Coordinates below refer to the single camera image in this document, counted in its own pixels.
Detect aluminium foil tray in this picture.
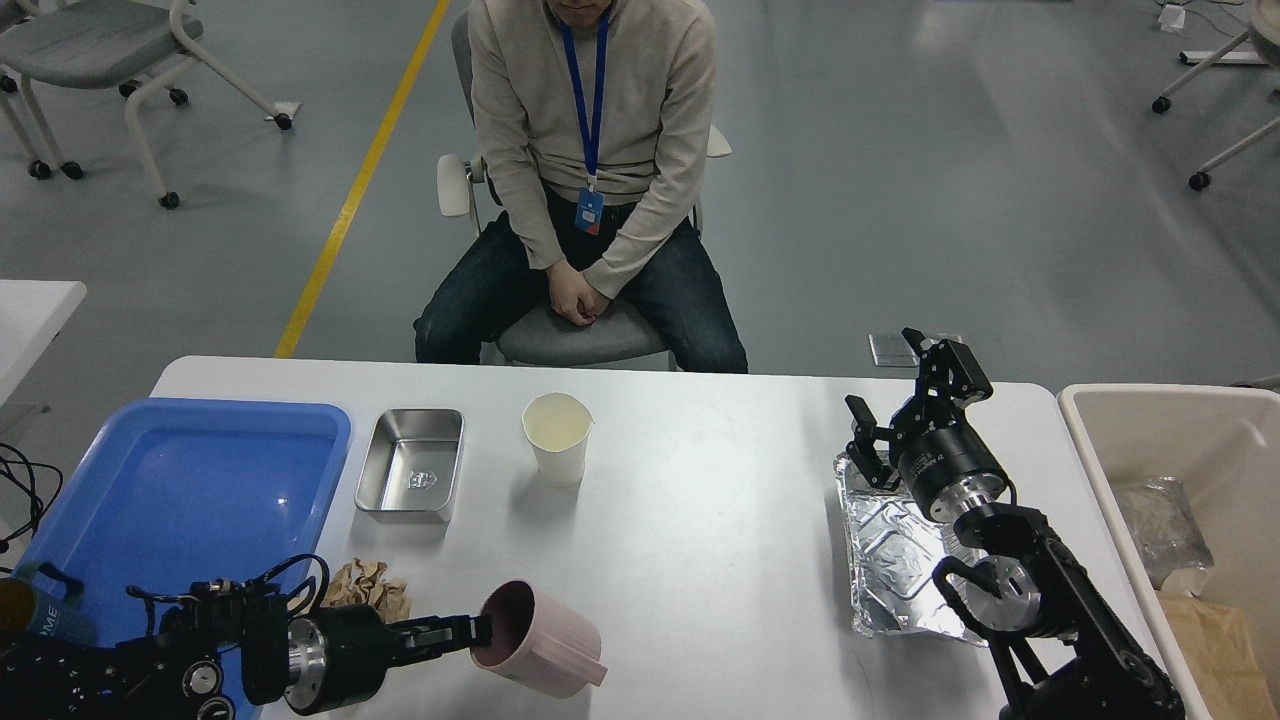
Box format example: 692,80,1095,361
835,452,986,647

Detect white paper cup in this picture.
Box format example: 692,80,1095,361
521,392,595,487

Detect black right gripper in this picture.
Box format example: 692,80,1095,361
845,327,1010,523

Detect blue plastic tray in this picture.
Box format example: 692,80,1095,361
19,398,351,648

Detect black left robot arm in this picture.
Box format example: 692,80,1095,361
3,553,494,719

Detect seated person beige sweater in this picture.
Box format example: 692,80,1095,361
413,0,749,375

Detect white rolling stand legs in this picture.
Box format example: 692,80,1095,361
1149,0,1280,192

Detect beige plastic bin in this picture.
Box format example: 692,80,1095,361
1059,384,1279,719

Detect grey chair far left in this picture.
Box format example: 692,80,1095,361
1,1,293,209

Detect crumpled brown paper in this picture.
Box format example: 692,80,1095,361
320,559,412,624

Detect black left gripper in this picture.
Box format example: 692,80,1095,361
285,603,493,716

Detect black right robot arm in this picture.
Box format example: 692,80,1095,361
845,327,1187,719

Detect stainless steel rectangular container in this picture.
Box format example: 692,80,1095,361
355,407,465,525

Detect white side table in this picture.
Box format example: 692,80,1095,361
1,279,87,402

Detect metal floor socket plate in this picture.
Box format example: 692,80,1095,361
868,332,919,368

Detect clear plastic bag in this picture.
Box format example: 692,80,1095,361
1112,477,1215,597

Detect grey office chair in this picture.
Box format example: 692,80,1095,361
436,10,733,372

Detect pink mug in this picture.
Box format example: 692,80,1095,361
471,579,608,700

